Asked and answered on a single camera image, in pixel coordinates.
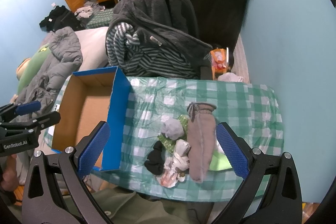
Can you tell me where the green checkered bedding far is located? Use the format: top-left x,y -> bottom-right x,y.
86,9 -> 113,29

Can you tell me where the lime green microfiber cloth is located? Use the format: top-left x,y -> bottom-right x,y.
209,150 -> 232,171

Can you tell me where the blue cardboard box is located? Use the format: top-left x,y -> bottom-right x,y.
51,67 -> 131,171

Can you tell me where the green glitter cloth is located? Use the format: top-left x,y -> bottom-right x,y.
158,115 -> 189,154

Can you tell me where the white bed duvet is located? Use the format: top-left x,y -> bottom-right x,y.
38,27 -> 108,77

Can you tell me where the orange bag of items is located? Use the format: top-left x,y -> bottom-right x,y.
210,47 -> 231,80

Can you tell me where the black sock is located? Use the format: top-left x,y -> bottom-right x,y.
144,140 -> 165,176

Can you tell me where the grey puffer jacket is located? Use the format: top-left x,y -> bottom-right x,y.
14,27 -> 83,122

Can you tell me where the black clothes pile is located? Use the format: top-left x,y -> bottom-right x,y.
39,6 -> 84,32

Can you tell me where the white plastic bag on floor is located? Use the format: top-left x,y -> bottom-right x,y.
218,72 -> 244,83

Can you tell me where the green plush pillow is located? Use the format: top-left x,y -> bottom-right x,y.
16,44 -> 51,94

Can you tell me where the light grey sock ball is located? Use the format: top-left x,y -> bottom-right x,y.
161,118 -> 184,140

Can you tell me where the dark grey fleece jacket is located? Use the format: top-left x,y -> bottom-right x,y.
106,0 -> 214,75

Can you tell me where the striped grey sweater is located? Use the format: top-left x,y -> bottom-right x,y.
105,22 -> 199,79

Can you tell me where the person's left hand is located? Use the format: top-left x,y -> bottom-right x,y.
1,154 -> 19,192

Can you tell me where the green checkered tablecloth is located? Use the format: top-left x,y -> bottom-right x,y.
45,69 -> 284,202

